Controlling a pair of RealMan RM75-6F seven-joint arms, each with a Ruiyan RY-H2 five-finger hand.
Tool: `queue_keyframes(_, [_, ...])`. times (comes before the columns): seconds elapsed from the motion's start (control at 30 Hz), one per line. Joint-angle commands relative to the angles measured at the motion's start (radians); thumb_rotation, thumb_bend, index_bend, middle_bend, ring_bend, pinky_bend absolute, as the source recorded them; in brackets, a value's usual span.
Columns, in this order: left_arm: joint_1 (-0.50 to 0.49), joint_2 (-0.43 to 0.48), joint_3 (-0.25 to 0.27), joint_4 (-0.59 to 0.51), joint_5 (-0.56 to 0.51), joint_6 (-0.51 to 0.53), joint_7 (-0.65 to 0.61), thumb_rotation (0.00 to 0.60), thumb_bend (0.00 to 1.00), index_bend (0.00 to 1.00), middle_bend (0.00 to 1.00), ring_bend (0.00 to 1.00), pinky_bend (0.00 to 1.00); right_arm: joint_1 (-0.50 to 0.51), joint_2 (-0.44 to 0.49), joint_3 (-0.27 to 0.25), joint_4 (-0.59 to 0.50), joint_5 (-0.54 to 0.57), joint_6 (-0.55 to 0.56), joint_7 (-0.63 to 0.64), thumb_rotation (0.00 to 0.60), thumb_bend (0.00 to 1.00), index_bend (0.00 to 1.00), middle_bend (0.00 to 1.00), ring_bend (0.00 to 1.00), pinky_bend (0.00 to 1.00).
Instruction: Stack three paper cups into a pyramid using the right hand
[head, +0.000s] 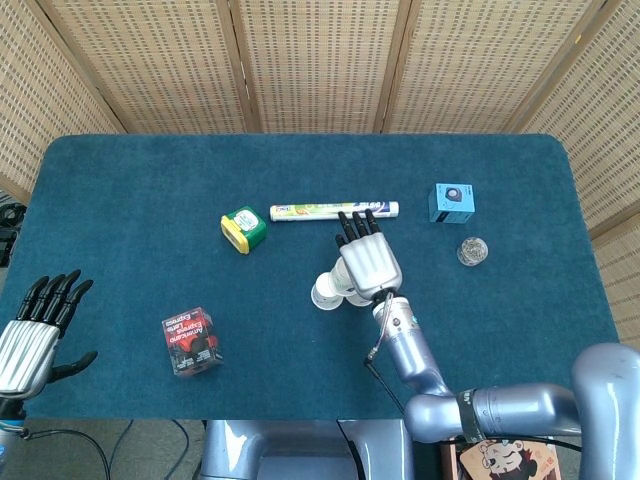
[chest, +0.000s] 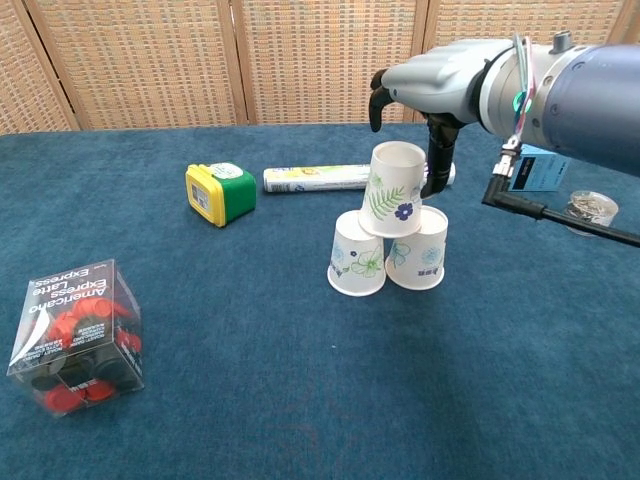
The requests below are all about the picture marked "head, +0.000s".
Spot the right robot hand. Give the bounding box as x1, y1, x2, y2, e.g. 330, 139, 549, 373
333, 208, 404, 301

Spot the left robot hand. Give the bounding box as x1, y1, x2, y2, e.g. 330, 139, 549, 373
0, 269, 99, 401

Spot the white cup green flower print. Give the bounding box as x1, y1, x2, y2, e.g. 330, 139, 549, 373
310, 272, 346, 312

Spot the white plastic wrap roll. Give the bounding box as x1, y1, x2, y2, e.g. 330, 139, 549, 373
269, 200, 401, 223

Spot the clear jar of paper clips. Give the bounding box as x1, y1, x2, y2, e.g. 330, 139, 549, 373
456, 237, 489, 268

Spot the light blue cardboard box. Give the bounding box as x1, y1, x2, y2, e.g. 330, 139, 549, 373
427, 182, 476, 226

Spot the black floor equipment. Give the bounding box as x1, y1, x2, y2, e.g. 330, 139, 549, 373
0, 201, 27, 267

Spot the green yellow plastic container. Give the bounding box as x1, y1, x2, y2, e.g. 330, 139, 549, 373
220, 205, 268, 256

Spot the clear coffee capsule box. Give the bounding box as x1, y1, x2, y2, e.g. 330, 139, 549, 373
161, 306, 225, 377

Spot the dark blue table mat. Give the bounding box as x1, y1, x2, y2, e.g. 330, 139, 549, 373
2, 133, 634, 420

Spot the grey robot torso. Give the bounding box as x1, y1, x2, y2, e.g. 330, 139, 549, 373
199, 418, 416, 480

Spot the woven rattan folding screen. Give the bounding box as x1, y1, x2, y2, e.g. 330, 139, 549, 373
0, 0, 640, 346

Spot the cartoon printed board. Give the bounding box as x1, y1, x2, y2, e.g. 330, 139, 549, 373
459, 437, 560, 480

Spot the black floor cable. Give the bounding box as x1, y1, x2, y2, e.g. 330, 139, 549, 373
23, 428, 110, 480

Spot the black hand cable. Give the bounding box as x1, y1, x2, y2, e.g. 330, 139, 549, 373
363, 292, 406, 415

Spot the blue floor cable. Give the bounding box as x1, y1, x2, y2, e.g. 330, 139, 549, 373
169, 418, 192, 454
107, 419, 136, 479

